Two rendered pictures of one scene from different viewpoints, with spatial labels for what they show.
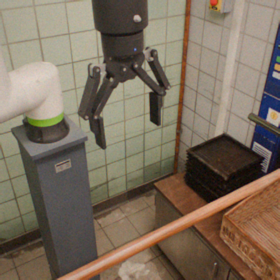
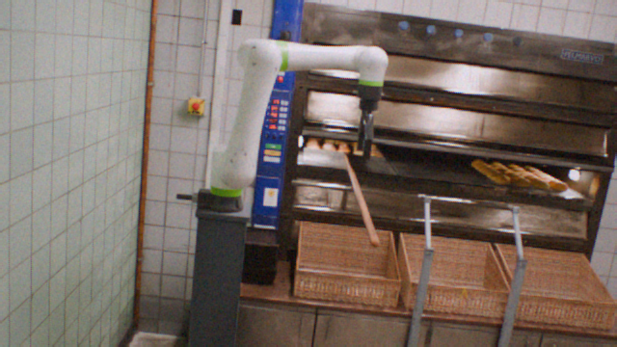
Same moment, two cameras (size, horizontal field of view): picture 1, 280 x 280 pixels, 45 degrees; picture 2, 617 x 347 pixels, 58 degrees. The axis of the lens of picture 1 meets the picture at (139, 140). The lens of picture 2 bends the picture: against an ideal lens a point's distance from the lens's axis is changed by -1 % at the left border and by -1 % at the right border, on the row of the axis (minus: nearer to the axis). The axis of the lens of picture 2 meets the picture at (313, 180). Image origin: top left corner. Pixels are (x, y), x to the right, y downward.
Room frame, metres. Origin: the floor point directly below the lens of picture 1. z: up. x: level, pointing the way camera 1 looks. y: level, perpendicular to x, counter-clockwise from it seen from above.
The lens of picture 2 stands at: (-0.34, 2.02, 1.83)
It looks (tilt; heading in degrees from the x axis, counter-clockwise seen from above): 13 degrees down; 299
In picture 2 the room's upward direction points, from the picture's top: 7 degrees clockwise
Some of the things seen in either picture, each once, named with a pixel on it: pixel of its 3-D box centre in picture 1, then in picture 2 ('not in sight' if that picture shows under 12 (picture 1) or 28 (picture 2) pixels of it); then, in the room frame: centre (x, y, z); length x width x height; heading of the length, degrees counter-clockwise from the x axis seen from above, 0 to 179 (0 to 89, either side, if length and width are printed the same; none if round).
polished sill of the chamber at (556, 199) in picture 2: not in sight; (446, 185); (0.60, -1.26, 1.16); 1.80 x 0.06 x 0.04; 32
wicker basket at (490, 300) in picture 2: not in sight; (450, 273); (0.42, -1.03, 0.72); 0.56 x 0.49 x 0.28; 32
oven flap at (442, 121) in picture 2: not in sight; (458, 122); (0.59, -1.24, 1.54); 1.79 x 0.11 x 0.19; 32
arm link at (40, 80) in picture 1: (37, 93); (228, 169); (0.99, 0.33, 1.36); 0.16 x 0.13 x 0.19; 140
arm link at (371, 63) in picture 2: not in sight; (371, 66); (0.59, 0.03, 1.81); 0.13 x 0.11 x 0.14; 140
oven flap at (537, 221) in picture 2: not in sight; (442, 208); (0.59, -1.24, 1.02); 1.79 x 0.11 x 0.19; 32
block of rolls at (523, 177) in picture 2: not in sight; (517, 174); (0.32, -1.92, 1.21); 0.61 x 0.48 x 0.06; 122
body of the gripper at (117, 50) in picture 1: (123, 55); (367, 112); (0.58, 0.03, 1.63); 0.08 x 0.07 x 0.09; 126
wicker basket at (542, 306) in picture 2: not in sight; (550, 284); (-0.08, -1.34, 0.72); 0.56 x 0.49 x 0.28; 32
